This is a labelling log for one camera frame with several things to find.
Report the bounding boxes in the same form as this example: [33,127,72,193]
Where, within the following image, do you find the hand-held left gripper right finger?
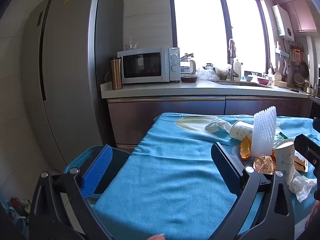
[211,142,304,240]

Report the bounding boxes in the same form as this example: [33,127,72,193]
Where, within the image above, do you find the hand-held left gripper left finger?
[29,144,114,240]

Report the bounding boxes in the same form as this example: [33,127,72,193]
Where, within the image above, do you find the white tissue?
[287,169,318,203]
[205,118,232,133]

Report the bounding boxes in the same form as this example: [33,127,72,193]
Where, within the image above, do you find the teal trash bin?
[63,145,132,205]

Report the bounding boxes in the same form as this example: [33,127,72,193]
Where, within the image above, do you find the white blue-dotted paper cup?
[274,138,297,180]
[229,120,255,140]

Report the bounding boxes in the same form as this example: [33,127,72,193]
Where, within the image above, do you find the white foam fruit net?
[251,106,277,157]

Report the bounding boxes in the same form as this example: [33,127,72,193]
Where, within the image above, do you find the person's right hand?
[305,201,320,231]

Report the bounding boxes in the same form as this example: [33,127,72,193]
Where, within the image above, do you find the brown snack wrapper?
[294,152,309,173]

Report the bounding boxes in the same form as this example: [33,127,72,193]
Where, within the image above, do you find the green clear candy wrapper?
[274,132,288,143]

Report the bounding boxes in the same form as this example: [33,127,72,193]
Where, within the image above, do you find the gold clear plastic wrapper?
[253,155,277,175]

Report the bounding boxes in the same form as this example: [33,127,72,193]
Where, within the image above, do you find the hanging frying pan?
[299,61,310,78]

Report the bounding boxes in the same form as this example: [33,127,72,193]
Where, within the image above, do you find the blue floral tablecloth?
[91,112,320,240]

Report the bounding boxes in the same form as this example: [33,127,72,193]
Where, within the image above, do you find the white slotted spatula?
[274,61,282,81]

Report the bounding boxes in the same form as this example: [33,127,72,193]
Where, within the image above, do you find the brown base cabinets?
[107,95,312,153]

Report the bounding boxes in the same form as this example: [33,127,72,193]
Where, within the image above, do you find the kitchen sink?
[215,80,269,88]

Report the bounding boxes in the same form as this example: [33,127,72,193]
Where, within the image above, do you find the clear plastic bag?
[196,67,220,81]

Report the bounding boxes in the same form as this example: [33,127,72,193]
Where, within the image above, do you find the dark red bowl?
[180,74,198,83]

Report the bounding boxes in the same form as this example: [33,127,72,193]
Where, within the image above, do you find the white soap bottle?
[234,59,242,81]

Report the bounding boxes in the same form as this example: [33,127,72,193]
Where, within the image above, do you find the copper tumbler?
[109,57,123,90]

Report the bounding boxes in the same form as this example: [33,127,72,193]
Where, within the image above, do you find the white kitchen countertop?
[100,79,310,99]

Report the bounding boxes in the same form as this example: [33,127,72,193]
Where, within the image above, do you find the grey refrigerator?
[21,0,124,164]

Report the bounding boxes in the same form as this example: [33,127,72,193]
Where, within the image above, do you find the white water heater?
[272,4,295,42]

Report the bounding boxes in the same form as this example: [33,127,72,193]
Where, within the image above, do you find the glass electric kettle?
[180,53,197,75]

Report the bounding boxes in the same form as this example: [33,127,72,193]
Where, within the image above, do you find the metal kitchen faucet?
[228,39,242,81]

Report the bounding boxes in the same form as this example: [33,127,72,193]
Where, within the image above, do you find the white microwave oven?
[117,46,181,85]

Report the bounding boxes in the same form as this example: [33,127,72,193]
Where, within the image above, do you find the kitchen window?
[169,0,269,78]

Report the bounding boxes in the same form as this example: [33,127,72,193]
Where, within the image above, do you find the pink wall cabinet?
[280,0,318,33]

